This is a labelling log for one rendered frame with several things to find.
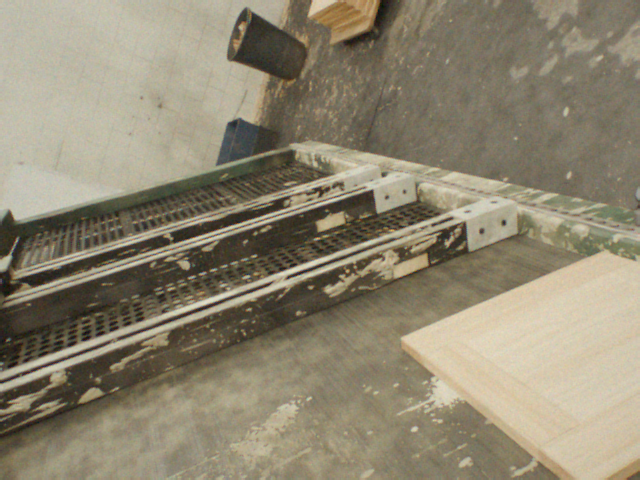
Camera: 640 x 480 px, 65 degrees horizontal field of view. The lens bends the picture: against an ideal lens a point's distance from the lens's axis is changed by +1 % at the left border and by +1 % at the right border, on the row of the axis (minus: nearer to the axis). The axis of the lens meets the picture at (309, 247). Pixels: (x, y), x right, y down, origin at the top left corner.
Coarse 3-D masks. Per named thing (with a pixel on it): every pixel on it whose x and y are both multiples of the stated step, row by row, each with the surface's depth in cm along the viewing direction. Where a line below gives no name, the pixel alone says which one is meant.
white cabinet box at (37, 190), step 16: (16, 176) 373; (32, 176) 377; (48, 176) 382; (64, 176) 438; (16, 192) 375; (32, 192) 379; (48, 192) 384; (64, 192) 388; (80, 192) 393; (96, 192) 398; (112, 192) 403; (16, 208) 377; (32, 208) 381; (48, 208) 386; (16, 240) 380
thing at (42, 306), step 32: (352, 192) 130; (384, 192) 129; (256, 224) 119; (288, 224) 121; (160, 256) 111; (192, 256) 114; (224, 256) 117; (0, 288) 105; (64, 288) 105; (96, 288) 108; (128, 288) 110; (0, 320) 102; (32, 320) 104
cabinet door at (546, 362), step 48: (528, 288) 79; (576, 288) 77; (624, 288) 75; (432, 336) 72; (480, 336) 71; (528, 336) 68; (576, 336) 67; (624, 336) 65; (480, 384) 61; (528, 384) 60; (576, 384) 59; (624, 384) 57; (528, 432) 53; (576, 432) 52; (624, 432) 51
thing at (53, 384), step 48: (384, 240) 95; (432, 240) 95; (480, 240) 99; (240, 288) 87; (288, 288) 85; (336, 288) 89; (144, 336) 78; (192, 336) 81; (240, 336) 84; (0, 384) 73; (48, 384) 74; (96, 384) 77; (0, 432) 73
